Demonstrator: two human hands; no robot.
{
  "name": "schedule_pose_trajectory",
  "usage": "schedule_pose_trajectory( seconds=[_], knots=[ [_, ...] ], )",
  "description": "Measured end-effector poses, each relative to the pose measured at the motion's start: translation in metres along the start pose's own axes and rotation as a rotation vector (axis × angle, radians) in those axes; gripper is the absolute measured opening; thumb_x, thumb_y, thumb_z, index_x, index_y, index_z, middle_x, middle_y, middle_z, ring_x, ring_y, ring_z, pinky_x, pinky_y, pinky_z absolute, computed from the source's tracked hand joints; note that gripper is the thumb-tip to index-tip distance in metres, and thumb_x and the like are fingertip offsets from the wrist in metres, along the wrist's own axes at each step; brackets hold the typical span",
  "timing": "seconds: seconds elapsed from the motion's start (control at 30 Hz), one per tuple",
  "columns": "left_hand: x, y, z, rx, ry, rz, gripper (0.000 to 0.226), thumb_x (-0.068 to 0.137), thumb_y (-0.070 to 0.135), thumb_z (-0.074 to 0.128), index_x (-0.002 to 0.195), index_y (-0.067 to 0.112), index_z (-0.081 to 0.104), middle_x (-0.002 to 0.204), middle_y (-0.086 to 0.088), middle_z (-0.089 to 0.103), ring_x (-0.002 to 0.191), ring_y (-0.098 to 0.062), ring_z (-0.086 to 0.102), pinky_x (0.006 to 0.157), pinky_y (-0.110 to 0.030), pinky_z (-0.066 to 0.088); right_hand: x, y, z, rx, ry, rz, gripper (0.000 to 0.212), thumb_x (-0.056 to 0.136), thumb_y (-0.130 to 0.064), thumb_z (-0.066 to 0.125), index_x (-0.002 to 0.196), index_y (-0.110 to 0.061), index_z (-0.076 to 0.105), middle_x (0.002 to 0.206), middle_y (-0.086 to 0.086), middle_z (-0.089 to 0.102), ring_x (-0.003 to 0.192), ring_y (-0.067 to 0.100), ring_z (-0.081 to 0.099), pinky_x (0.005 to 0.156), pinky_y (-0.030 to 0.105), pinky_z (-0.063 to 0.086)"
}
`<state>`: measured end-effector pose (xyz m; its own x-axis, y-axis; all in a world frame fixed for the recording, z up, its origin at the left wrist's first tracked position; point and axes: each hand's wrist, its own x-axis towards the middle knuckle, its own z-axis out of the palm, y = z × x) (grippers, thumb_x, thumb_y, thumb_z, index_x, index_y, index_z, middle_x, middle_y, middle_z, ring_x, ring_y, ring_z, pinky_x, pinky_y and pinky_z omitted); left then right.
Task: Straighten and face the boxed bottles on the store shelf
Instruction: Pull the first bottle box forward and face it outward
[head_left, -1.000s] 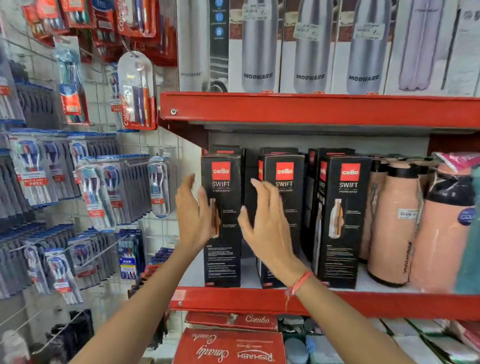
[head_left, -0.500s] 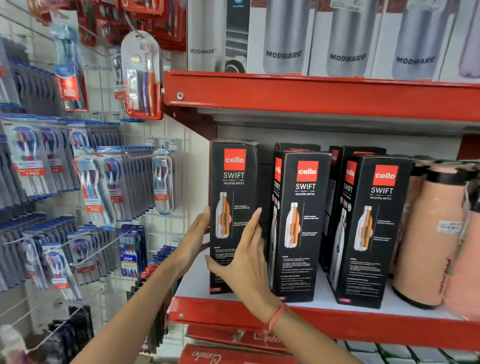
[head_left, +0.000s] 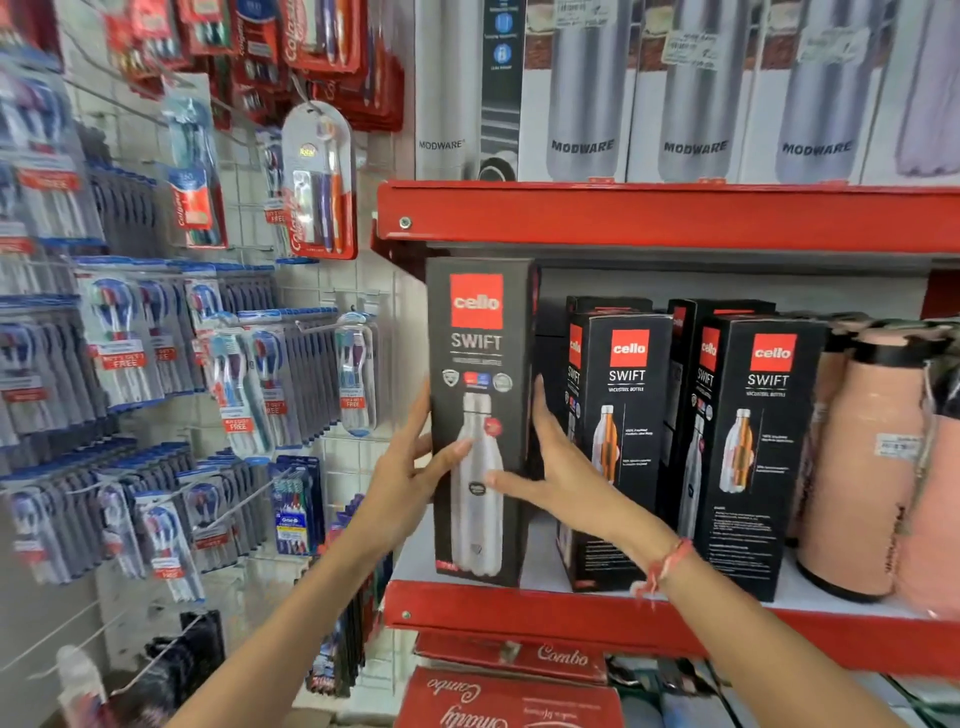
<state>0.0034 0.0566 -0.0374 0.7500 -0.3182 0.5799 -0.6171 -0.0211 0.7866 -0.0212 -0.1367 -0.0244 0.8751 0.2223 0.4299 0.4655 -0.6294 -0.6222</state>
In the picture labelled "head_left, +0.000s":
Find red metal shelf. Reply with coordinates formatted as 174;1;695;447
381;579;960;681
371;180;960;280

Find white wire grid panel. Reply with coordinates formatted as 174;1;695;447
56;0;415;706

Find red thread wristband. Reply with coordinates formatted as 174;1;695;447
631;537;696;601

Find red blister toothbrush pack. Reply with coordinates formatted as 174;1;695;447
280;100;360;262

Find clear single toothbrush pack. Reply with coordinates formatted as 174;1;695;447
334;311;380;439

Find person's right hand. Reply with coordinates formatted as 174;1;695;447
483;375;682;580

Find person's left hand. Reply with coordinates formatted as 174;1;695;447
358;378;474;556

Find black box copper bottle print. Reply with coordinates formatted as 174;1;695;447
666;297;778;526
557;311;675;594
677;315;828;603

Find rows of blue toothbrush packs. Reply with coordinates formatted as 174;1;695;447
0;56;345;607

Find teal toothbrush pack red label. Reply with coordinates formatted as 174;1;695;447
160;93;231;251

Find white box steel bottle print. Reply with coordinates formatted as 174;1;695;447
517;0;640;183
414;0;528;183
738;0;880;186
861;0;960;187
626;0;753;185

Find person's left forearm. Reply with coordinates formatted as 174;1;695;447
166;521;402;728

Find red rack upright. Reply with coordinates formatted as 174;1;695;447
920;268;960;321

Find row of dark hanging packs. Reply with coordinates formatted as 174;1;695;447
306;504;396;700

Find red flat gift box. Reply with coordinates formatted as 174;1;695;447
413;630;609;687
393;666;625;728

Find row of red toothbrush packs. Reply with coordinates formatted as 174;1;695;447
101;0;407;136

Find tall black bottle box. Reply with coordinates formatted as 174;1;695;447
425;256;542;588

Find pink flask jug black lid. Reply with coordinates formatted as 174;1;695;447
896;352;960;622
795;326;954;603
786;313;864;545

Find dark blue toothbrush multipack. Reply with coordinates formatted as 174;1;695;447
269;454;327;558

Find pile of black packets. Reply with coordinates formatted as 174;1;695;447
112;609;228;728

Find person's right forearm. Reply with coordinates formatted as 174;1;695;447
648;541;912;728

